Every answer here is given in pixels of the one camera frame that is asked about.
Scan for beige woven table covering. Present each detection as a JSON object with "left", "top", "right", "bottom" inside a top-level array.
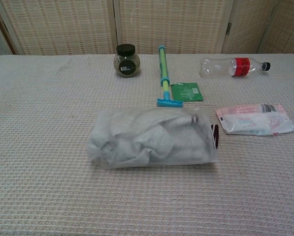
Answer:
[{"left": 0, "top": 53, "right": 294, "bottom": 236}]

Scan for glass jar with black lid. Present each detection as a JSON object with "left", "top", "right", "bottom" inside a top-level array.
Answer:
[{"left": 113, "top": 44, "right": 140, "bottom": 78}]

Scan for white garment with striped cuff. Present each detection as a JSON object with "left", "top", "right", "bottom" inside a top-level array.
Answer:
[{"left": 91, "top": 109, "right": 220, "bottom": 164}]

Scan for translucent plastic zip bag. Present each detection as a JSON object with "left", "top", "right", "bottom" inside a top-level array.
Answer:
[{"left": 86, "top": 107, "right": 220, "bottom": 170}]

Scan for green and blue water pump toy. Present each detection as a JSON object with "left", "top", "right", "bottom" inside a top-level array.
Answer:
[{"left": 157, "top": 44, "right": 184, "bottom": 109}]

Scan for empty clear bottle red label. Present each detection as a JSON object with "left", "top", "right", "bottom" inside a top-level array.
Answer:
[{"left": 198, "top": 57, "right": 271, "bottom": 78}]

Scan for green foil sachet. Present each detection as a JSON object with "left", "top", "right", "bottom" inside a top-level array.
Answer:
[{"left": 170, "top": 82, "right": 204, "bottom": 102}]

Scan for pink and white plastic packet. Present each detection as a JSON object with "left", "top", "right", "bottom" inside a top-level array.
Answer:
[{"left": 215, "top": 104, "right": 294, "bottom": 136}]

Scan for woven folding screen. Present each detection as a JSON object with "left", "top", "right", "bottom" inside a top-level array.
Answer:
[{"left": 0, "top": 0, "right": 294, "bottom": 56}]

